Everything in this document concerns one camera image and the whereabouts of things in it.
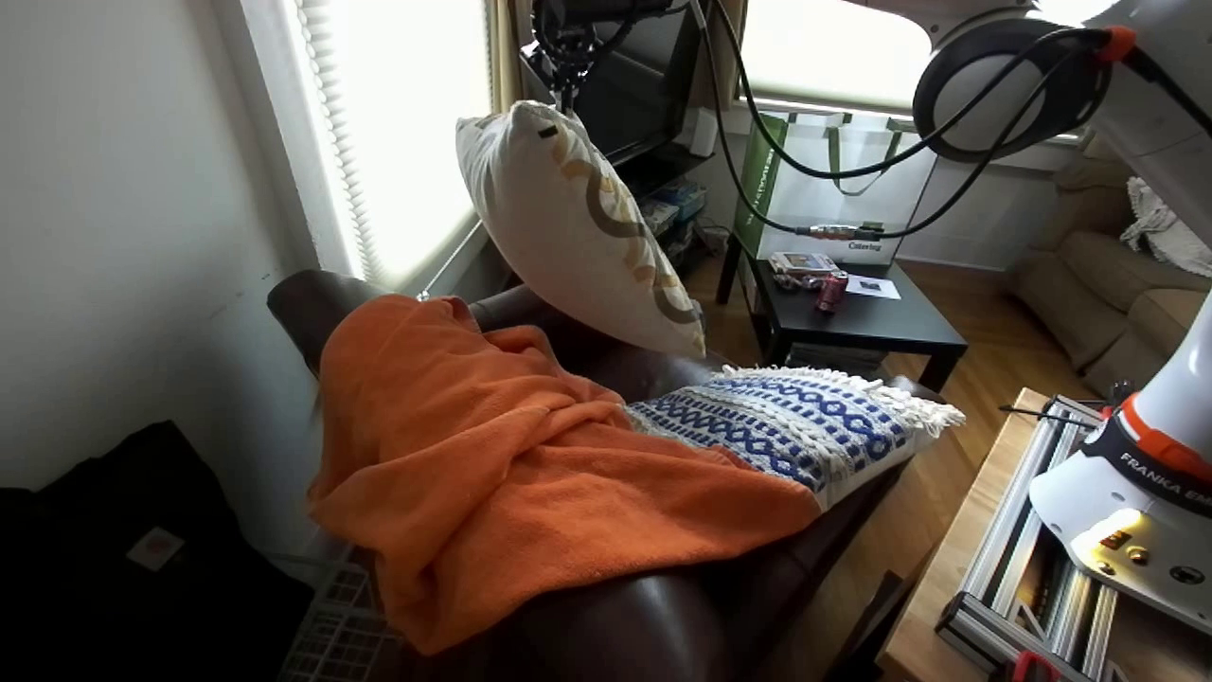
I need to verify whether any white laundry basket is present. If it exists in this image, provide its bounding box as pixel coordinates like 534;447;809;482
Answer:
275;544;409;682

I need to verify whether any black flat television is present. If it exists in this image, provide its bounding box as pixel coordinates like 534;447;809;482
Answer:
572;0;708;167

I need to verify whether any black coffee table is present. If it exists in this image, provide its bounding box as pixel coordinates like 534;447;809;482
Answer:
712;241;974;395

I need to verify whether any brown leather sofa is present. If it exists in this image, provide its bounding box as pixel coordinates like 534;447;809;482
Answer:
260;267;944;682

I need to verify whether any black television stand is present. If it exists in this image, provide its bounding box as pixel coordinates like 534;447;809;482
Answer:
628;145;718;282

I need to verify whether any aluminium rail frame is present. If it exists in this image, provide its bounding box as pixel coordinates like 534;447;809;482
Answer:
930;392;1127;682

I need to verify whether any red soda can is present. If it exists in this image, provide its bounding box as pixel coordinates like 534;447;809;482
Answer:
814;268;851;320

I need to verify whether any beige sofa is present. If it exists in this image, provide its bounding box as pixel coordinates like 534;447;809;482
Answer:
1005;147;1212;410

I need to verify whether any white cloth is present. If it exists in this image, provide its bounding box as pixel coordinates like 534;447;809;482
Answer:
1114;172;1212;282

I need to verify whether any beige curtain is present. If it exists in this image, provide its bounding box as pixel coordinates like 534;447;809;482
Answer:
485;0;540;119

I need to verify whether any blue white fringed pillow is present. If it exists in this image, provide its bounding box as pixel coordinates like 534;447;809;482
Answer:
626;365;969;513

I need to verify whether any white window blind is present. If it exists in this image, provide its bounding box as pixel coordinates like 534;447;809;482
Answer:
279;0;495;289

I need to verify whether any white paper sheet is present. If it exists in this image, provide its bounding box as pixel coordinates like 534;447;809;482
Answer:
839;273;905;304

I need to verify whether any white throw pillow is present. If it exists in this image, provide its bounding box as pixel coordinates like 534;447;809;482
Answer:
452;96;712;365

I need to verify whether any light wooden table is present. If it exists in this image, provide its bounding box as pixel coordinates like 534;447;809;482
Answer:
873;381;1212;682

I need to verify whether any black fabric bag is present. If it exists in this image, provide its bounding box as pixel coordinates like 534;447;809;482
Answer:
0;418;318;682

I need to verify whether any orange throw blanket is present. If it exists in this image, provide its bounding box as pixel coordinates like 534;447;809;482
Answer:
303;296;825;659

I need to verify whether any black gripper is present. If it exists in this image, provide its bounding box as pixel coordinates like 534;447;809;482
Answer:
527;0;636;114

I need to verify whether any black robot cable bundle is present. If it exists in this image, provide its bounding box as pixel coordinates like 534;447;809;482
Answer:
698;0;1120;241

